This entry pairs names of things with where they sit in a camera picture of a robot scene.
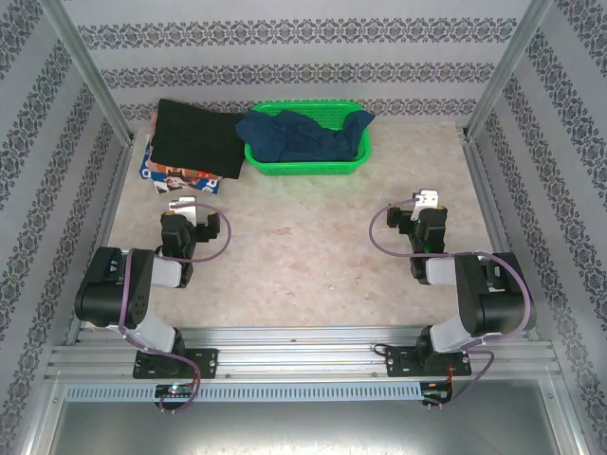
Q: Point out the green plastic basket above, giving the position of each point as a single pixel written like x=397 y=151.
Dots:
x=308 y=167

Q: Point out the blue printed t-shirt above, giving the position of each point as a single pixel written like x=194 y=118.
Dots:
x=294 y=137

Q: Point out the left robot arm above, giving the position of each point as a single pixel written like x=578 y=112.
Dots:
x=104 y=294

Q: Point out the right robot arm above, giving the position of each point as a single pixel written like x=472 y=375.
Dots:
x=502 y=303

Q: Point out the colourful printed folded t-shirt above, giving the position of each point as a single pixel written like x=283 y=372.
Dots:
x=166 y=180

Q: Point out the black folded t-shirt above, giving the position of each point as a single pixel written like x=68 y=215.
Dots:
x=194 y=137

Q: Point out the pink folded t-shirt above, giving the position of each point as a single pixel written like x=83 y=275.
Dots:
x=154 y=123

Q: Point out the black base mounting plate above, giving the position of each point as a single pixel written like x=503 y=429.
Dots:
x=204 y=362
x=398 y=362

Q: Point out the small green circuit board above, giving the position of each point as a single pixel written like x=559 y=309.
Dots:
x=174 y=390
x=437 y=392

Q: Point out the steel sheet shelf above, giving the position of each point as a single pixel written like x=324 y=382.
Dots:
x=303 y=426

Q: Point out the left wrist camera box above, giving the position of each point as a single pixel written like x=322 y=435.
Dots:
x=185 y=206

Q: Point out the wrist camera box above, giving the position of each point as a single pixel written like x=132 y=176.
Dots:
x=185 y=206
x=427 y=196

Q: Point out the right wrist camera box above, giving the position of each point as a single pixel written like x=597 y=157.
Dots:
x=427 y=196

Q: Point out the aluminium side rail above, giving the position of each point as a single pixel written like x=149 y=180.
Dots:
x=111 y=199
x=488 y=199

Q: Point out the aluminium mounting rail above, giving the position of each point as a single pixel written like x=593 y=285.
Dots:
x=294 y=351

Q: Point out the aluminium frame post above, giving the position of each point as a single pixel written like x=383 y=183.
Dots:
x=90 y=71
x=502 y=71

